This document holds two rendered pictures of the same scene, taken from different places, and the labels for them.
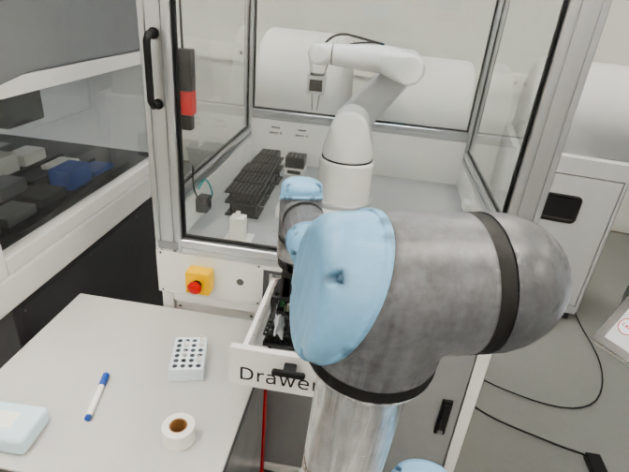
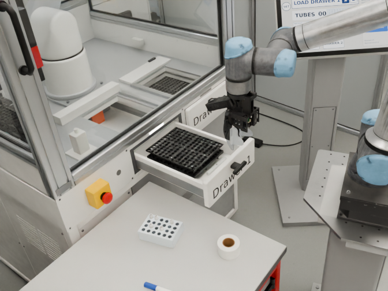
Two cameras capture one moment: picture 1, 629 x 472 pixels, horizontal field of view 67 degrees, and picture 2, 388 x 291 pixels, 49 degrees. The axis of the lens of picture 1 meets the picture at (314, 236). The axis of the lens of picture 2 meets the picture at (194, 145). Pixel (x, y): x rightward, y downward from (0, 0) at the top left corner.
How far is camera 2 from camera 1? 1.07 m
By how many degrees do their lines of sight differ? 47
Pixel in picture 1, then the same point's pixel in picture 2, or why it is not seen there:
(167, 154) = (42, 111)
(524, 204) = (228, 10)
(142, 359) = (138, 261)
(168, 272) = (70, 211)
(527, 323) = not seen: outside the picture
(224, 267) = (106, 170)
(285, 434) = not seen: hidden behind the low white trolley
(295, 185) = (244, 43)
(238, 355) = (211, 184)
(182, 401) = (197, 243)
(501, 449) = not seen: hidden behind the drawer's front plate
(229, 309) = (115, 200)
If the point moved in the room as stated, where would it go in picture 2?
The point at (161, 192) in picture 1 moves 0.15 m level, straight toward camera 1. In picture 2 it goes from (46, 147) to (95, 150)
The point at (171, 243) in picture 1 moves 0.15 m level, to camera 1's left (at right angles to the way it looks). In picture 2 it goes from (66, 183) to (29, 215)
